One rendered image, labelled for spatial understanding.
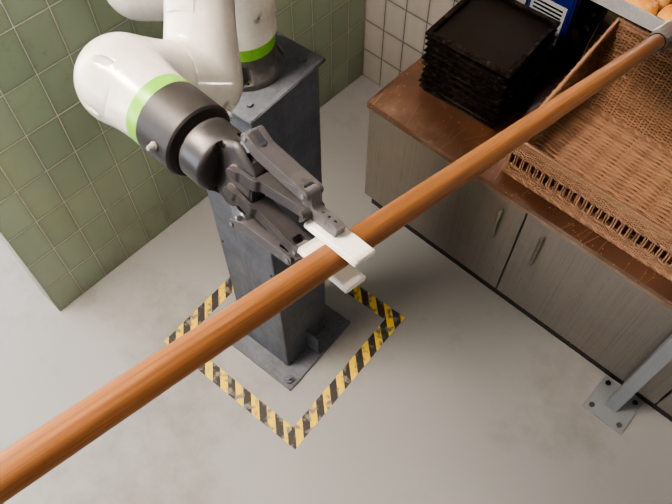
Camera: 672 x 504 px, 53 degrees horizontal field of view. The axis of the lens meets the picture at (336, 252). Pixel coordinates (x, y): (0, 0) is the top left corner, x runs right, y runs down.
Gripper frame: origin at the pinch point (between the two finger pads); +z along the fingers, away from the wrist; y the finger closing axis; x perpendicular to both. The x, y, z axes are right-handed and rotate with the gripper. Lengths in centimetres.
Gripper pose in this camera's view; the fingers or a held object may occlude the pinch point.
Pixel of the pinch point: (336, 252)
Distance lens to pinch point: 67.8
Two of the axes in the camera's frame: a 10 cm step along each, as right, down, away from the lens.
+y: -2.1, 6.9, 6.9
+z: 7.3, 5.9, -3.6
